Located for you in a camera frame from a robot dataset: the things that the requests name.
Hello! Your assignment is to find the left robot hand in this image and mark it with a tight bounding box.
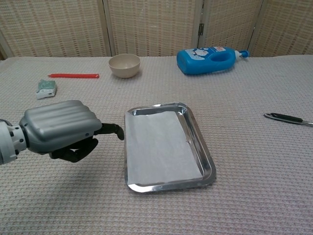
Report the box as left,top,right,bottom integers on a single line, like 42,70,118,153
19,99,125,164

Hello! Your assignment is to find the white paper sheet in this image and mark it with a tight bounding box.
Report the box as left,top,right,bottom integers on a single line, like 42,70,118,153
124,110,204,186

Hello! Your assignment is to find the stainless steel tray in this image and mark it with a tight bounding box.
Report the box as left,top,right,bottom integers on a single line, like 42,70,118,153
124,102,217,194

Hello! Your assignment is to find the green tissue packet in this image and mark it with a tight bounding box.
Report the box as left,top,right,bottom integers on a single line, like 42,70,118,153
36,79,58,100

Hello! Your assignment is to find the red plastic stick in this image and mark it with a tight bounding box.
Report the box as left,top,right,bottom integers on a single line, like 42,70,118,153
47,73,100,79

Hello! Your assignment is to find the beige bowl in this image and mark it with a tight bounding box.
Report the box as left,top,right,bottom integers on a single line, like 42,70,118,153
108,53,141,79

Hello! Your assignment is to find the woven tablecloth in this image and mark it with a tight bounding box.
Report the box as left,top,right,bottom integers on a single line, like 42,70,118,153
0,55,313,235

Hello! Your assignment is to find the woven folding screen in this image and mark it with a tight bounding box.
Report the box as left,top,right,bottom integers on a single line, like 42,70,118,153
0,0,313,61

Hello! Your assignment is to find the blue detergent bottle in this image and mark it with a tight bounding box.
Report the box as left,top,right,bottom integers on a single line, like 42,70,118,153
176,46,251,76

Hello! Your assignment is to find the metal ladle black handle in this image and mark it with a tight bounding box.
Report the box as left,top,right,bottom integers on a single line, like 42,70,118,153
263,113,313,127

